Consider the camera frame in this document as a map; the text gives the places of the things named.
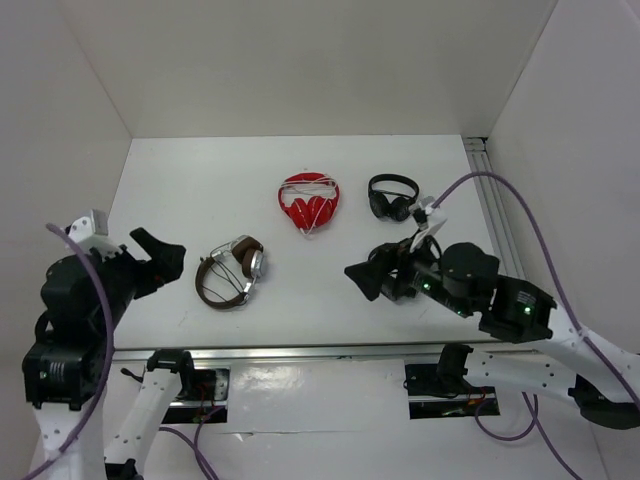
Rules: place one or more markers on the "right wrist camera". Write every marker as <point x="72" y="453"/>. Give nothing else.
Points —
<point x="429" y="219"/>

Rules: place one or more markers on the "aluminium side rail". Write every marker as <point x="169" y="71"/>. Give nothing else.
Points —
<point x="489" y="191"/>

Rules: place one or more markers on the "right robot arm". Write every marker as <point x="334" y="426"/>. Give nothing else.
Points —
<point x="584" y="369"/>

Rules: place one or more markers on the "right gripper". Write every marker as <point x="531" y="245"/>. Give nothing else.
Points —
<point x="409" y="248"/>

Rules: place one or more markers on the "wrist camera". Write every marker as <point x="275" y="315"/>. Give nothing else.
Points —
<point x="429" y="219"/>
<point x="90" y="231"/>

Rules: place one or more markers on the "brown silver headphones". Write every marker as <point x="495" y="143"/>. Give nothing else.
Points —
<point x="240" y="263"/>

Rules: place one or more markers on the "black headphones far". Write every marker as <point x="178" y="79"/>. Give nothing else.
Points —
<point x="392" y="205"/>

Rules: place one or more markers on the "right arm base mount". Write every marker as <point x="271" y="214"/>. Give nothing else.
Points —
<point x="430" y="398"/>

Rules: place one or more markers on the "red headphones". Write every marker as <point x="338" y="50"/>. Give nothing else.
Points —
<point x="309" y="200"/>

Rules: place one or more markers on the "black headphones near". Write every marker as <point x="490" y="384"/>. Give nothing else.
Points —
<point x="392" y="273"/>

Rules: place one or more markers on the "black headphones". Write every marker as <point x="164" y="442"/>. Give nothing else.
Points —
<point x="392" y="205"/>
<point x="392" y="273"/>

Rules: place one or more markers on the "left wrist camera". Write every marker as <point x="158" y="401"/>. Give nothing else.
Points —
<point x="90" y="231"/>

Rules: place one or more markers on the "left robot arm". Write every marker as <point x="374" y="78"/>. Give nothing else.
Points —
<point x="66" y="370"/>

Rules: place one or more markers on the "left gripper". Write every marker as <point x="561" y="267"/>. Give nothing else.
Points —
<point x="166" y="262"/>

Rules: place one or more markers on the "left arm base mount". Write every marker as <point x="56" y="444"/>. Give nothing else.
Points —
<point x="206" y="401"/>

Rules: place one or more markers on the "aluminium front rail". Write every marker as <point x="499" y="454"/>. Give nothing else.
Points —
<point x="205" y="357"/>

